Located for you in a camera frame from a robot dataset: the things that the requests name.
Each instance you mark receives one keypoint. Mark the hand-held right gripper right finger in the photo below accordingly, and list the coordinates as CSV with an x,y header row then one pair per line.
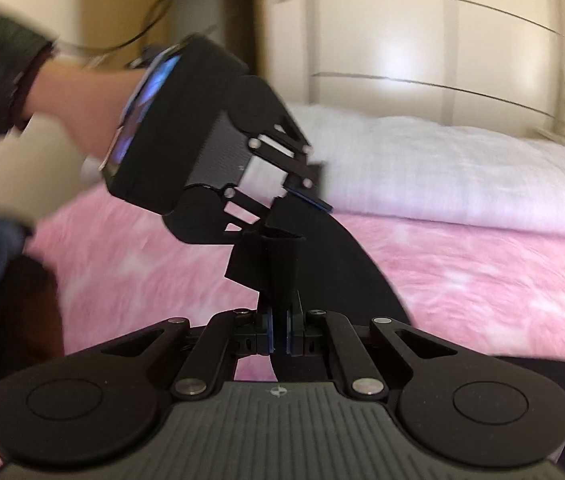
x,y
291,332

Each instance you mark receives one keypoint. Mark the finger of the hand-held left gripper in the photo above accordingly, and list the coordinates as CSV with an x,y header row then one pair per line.
x,y
257,207
307,180

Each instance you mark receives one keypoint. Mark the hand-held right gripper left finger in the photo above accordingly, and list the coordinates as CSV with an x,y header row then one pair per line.
x,y
268,332

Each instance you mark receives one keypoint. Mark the person's left forearm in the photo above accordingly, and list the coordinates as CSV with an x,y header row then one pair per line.
x,y
62,105

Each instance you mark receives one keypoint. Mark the white striped quilt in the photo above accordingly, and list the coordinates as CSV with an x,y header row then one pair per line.
x,y
437,175

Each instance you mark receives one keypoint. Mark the cream wardrobe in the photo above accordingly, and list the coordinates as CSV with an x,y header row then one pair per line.
x,y
387,35

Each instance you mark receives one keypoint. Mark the pink rose blanket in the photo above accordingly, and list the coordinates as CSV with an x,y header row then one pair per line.
x,y
462,285

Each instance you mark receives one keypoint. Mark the person's cream clothing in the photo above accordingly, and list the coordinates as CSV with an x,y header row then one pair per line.
x,y
12,175

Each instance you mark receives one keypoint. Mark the dark brown garment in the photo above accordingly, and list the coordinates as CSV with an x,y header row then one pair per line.
x,y
50,310

